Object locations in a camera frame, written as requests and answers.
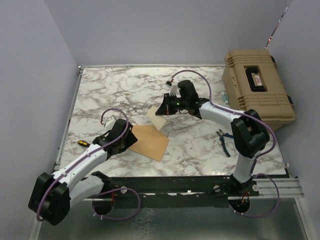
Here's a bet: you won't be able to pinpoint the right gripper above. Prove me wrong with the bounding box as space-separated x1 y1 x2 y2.
155 93 189 116

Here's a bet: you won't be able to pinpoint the pale paper letter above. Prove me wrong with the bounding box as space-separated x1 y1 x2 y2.
146 106 167 131

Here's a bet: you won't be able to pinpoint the brown paper envelope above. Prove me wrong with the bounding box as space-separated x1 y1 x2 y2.
129 125 169 162

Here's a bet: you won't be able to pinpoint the white green glue stick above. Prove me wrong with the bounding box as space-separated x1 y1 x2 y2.
221 91 229 105

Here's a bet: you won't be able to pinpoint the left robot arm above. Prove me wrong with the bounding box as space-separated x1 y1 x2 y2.
28 119 137 226

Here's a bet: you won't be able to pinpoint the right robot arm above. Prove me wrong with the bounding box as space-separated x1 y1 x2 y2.
155 80 270 196

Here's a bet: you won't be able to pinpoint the yellow black screwdriver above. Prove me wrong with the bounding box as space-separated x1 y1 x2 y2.
77 140 90 148

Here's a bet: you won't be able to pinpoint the tan plastic tool case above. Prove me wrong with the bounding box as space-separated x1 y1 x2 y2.
222 49 296 131

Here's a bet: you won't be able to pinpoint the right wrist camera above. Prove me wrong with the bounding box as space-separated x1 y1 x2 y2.
165 78 178 97

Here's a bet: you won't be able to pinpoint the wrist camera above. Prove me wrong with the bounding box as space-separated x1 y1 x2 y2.
100 115 117 131
165 78 178 97

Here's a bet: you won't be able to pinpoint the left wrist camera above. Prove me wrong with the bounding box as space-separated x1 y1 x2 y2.
100 115 117 131

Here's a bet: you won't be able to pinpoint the blue handled pliers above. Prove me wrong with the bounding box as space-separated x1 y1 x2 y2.
216 129 240 158

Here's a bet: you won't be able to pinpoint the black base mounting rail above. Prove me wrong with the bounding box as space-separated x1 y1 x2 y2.
63 171 259 209

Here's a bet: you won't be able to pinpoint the aluminium frame rail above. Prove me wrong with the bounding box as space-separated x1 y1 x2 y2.
256 178 304 199

